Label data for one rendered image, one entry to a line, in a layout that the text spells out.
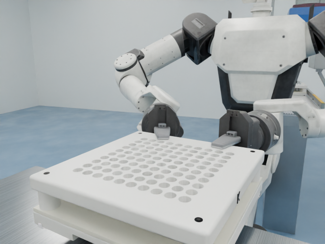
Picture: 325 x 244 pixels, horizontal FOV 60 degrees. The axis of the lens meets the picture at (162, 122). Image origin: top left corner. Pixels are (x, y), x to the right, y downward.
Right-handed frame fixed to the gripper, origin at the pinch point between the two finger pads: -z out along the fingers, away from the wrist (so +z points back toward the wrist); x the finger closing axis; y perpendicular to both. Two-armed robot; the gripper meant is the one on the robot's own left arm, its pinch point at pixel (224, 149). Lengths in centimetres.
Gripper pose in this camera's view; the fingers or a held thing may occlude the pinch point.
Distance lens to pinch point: 49.3
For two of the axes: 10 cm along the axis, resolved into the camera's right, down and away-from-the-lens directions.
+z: 6.1, -1.7, 7.7
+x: -0.1, 9.7, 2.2
